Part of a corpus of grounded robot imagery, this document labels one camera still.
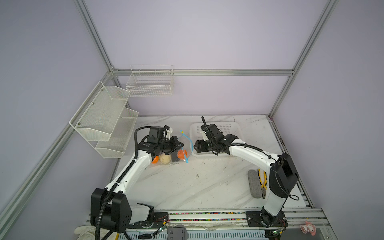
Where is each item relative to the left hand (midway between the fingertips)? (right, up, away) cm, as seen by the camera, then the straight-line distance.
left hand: (183, 145), depth 79 cm
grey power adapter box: (-2, -41, -10) cm, 42 cm away
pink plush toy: (+60, -38, -10) cm, 72 cm away
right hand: (+8, -1, +6) cm, 10 cm away
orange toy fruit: (-18, -10, +12) cm, 24 cm away
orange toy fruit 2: (-2, -6, +9) cm, 11 cm away
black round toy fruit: (-6, -9, +11) cm, 15 cm away
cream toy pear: (-12, -10, +11) cm, 19 cm away
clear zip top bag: (+2, -2, +11) cm, 12 cm away
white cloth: (-43, -39, -12) cm, 59 cm away
